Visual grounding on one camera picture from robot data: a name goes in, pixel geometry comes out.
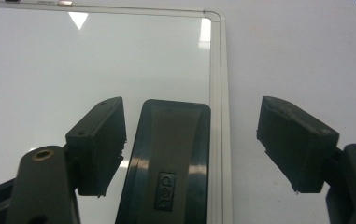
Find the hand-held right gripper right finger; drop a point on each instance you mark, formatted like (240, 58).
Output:
(297, 144)

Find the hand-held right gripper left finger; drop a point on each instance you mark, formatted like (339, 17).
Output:
(99, 146)

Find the black whiteboard eraser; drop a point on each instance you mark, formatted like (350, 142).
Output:
(172, 140)

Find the whiteboard with aluminium frame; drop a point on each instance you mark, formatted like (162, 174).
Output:
(41, 77)

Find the small whiteboard frame clip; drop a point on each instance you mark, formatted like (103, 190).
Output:
(12, 1)
(65, 3)

